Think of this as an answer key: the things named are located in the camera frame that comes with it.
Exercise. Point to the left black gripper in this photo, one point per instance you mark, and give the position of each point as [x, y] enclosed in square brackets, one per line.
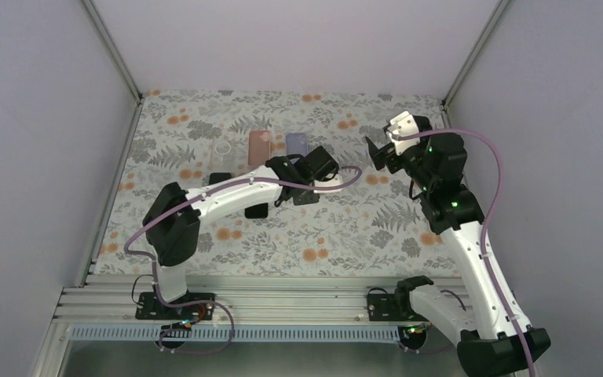
[299, 200]

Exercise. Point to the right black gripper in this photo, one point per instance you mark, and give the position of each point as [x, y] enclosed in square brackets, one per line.
[385, 154]

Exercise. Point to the black phone from pink case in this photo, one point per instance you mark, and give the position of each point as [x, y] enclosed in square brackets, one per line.
[259, 211]

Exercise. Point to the lilac phone case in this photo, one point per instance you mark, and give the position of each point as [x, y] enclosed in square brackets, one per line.
[296, 144]

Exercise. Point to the clear phone case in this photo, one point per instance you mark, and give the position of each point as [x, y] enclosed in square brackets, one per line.
[224, 156]

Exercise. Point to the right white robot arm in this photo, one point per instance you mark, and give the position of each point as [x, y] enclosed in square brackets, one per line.
[496, 338]

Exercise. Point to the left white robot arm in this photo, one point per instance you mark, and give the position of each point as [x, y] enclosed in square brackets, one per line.
[173, 222]

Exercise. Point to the floral table mat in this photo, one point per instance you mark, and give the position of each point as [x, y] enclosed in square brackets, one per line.
[371, 228]

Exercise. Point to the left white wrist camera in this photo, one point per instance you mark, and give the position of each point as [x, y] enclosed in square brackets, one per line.
[331, 185]

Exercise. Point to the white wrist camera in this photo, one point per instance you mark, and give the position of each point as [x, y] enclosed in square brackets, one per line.
[331, 185]
[401, 131]

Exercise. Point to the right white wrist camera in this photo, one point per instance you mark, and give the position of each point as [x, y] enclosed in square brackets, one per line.
[401, 131]

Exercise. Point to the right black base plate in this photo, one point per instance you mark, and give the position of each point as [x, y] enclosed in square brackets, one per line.
[386, 307]

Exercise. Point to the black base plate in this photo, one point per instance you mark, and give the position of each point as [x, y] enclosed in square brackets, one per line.
[150, 308]
[386, 307]

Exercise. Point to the grey slotted cable duct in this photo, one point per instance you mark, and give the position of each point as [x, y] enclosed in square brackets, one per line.
[241, 333]

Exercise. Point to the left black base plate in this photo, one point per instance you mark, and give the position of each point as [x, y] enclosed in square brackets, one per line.
[150, 308]

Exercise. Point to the aluminium rail frame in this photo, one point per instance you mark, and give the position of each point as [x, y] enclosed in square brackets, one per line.
[240, 300]

